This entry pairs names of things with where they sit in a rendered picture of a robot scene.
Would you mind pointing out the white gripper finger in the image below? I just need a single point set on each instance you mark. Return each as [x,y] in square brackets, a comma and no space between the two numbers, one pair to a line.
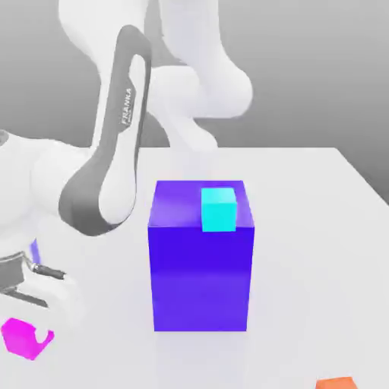
[42,335]

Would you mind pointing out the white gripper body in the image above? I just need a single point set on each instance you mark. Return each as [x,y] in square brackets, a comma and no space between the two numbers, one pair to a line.
[57,299]

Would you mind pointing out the small magenta cube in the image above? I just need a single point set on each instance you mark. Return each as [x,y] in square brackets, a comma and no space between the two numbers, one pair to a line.
[19,340]

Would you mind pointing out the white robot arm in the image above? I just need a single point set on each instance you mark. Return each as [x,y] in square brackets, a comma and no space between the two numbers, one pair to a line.
[194,45]

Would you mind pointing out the small cyan cube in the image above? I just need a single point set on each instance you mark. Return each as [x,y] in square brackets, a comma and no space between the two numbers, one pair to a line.
[218,212]

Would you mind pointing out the small orange cube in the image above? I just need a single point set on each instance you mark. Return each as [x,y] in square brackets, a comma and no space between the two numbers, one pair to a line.
[334,383]

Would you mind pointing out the large blue box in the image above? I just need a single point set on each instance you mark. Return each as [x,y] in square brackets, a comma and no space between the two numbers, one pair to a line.
[199,279]

